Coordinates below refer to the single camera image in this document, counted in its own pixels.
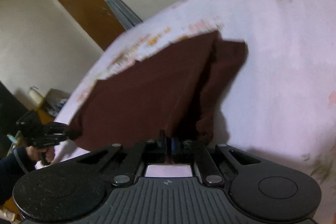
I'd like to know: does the white bottle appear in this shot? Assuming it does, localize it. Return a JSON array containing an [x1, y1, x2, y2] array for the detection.
[[29, 86, 45, 107]]

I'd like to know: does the brown wooden door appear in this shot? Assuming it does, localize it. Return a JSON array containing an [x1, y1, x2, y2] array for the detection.
[[58, 0, 125, 50]]

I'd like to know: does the person's left hand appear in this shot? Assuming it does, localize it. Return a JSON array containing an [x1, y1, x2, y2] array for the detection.
[[26, 146, 55, 162]]

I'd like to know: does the floral pink bed sheet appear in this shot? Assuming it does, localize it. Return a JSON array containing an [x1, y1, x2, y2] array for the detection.
[[56, 0, 335, 223]]

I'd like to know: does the person's left forearm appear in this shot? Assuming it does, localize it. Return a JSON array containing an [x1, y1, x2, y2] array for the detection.
[[0, 147, 37, 205]]

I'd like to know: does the dark maroon long-sleeve shirt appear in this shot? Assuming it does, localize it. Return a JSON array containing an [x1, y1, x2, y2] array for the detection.
[[68, 31, 247, 151]]

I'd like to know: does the grey box on table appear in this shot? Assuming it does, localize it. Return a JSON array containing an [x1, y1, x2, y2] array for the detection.
[[41, 89, 70, 118]]

